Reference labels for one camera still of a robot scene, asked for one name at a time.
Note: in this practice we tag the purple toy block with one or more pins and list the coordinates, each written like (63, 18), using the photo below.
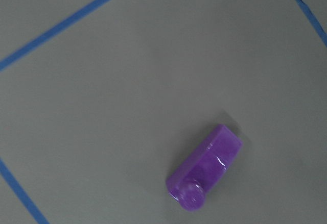
(203, 168)

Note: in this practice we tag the brown paper table cover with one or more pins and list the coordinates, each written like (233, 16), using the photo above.
(94, 120)

